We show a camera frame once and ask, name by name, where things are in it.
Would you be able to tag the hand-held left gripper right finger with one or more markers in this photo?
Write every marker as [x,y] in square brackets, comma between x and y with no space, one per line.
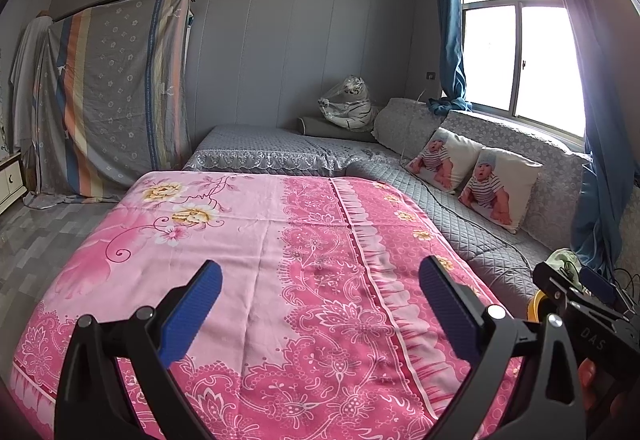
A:
[447,310]

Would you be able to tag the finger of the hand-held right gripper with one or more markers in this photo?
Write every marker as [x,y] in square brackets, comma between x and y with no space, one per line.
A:
[550,282]
[597,282]

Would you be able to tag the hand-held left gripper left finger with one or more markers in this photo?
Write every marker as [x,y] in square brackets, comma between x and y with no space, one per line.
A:
[192,310]

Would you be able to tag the yellow rimmed black trash bin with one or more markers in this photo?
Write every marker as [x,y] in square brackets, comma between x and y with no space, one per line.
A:
[536,306]

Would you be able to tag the person's right hand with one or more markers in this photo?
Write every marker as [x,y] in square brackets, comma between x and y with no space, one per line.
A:
[589,382]

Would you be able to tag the green cloth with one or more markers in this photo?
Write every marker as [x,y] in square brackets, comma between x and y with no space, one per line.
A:
[565,262]

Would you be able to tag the grey quilted sofa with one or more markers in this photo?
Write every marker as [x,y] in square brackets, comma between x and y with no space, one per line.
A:
[475,240]

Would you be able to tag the long blue curtain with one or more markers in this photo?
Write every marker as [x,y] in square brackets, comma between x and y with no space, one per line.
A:
[595,200]

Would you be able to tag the baby print pillow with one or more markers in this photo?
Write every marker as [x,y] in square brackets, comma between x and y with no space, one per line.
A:
[440,160]
[495,190]

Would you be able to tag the pink floral blanket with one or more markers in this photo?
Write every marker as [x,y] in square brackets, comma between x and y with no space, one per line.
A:
[300,270]

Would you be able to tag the white tiger plush toy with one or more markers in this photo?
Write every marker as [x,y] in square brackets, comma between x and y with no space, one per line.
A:
[352,112]

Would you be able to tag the grey pillow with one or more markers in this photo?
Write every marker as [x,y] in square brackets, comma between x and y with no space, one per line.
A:
[312,126]

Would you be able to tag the small white cabinet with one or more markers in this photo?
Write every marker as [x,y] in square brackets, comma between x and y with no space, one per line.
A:
[10,182]

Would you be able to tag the striped bed sheet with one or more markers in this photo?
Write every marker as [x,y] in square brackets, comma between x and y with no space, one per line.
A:
[115,95]

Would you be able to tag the window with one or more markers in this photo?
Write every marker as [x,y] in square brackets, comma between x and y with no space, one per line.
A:
[490,60]

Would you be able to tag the short blue curtain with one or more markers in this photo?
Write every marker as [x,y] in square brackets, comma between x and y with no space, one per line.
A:
[450,35]

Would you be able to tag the white hanging garment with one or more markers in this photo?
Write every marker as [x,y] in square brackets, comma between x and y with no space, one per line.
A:
[30,70]

